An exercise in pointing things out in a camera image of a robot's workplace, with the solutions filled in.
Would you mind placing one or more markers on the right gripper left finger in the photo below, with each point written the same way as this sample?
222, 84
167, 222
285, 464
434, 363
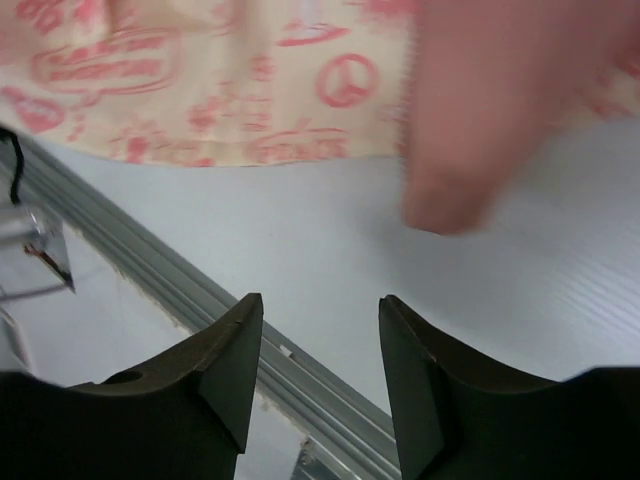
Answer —
183, 414

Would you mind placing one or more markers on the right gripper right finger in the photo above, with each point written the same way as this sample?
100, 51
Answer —
460, 414

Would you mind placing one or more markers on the aluminium front rail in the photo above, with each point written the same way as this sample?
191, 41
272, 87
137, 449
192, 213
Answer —
345, 436

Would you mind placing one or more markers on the pink hooded zip jacket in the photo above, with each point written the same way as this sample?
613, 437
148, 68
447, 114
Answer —
464, 91

